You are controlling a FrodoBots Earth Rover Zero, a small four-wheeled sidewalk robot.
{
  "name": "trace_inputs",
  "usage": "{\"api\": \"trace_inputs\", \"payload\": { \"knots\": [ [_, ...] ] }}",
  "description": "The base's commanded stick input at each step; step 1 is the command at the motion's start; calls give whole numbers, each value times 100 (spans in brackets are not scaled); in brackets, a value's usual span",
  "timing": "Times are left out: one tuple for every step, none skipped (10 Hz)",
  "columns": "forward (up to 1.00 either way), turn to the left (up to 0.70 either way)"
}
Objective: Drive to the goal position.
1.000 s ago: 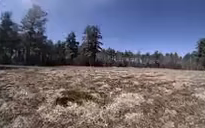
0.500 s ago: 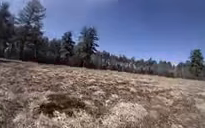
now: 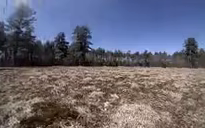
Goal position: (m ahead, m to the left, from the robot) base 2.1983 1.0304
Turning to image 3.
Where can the dry brown grass field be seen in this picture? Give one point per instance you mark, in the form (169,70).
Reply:
(100,90)

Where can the row of dark trees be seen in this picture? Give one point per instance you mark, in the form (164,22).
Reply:
(80,50)

